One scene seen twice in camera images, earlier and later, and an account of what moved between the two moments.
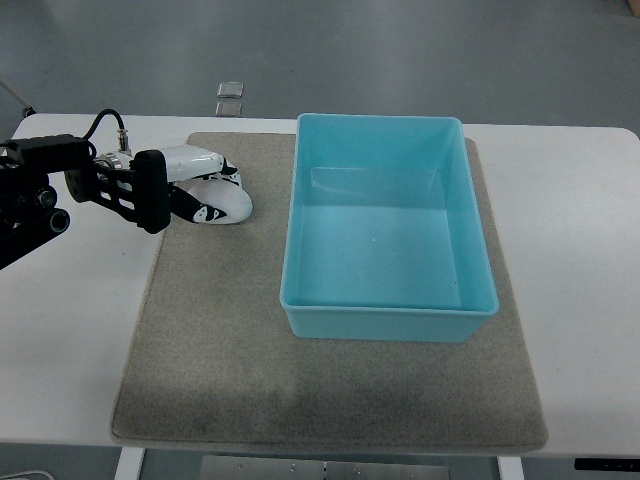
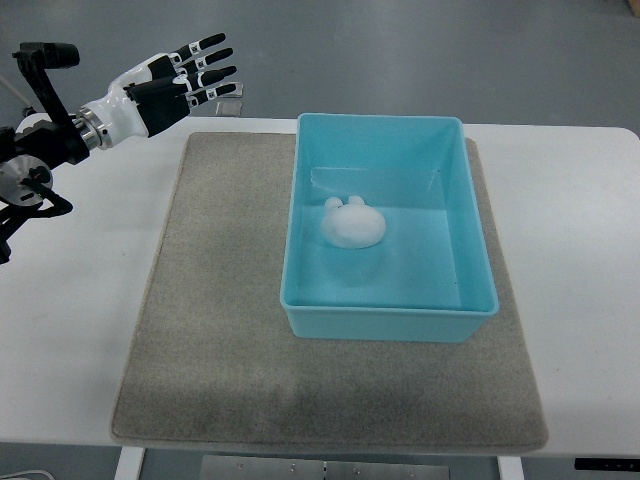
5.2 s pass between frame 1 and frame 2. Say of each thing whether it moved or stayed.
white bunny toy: moved
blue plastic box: stayed
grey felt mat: stayed
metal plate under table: stayed
